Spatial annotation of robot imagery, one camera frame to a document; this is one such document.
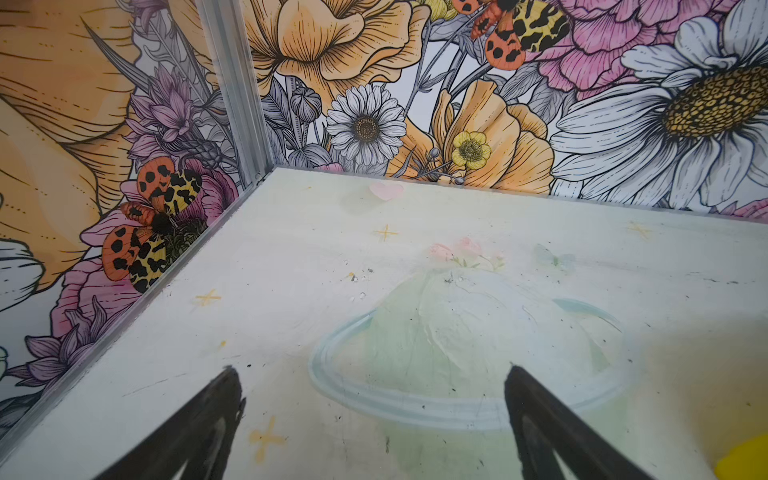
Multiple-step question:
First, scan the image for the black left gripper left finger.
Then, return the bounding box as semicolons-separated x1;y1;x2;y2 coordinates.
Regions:
97;366;246;479

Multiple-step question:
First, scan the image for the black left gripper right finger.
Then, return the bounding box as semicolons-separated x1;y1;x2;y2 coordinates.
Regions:
504;366;649;479

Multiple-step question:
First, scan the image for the yellow plastic bin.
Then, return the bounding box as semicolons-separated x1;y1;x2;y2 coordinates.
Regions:
715;435;768;480

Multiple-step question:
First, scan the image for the aluminium corner post left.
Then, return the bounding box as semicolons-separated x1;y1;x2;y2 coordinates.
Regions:
196;1;273;188

